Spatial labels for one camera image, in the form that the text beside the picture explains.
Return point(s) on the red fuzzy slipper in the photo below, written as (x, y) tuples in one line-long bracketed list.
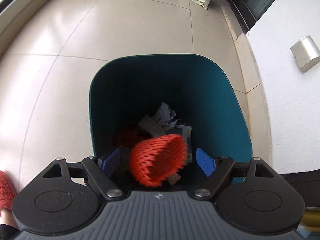
[(7, 192)]

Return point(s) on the silver wall outlet cover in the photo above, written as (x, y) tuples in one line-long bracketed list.
[(306, 53)]

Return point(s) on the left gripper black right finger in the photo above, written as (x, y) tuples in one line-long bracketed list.
[(231, 180)]

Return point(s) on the dark teal plastic trash bin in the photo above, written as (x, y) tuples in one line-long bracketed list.
[(177, 91)]

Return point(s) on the red foam fruit net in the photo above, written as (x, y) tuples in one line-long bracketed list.
[(154, 160)]

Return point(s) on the crumpled grey paper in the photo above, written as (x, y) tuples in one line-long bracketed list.
[(164, 119)]

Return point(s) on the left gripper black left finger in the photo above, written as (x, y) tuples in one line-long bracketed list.
[(81, 180)]

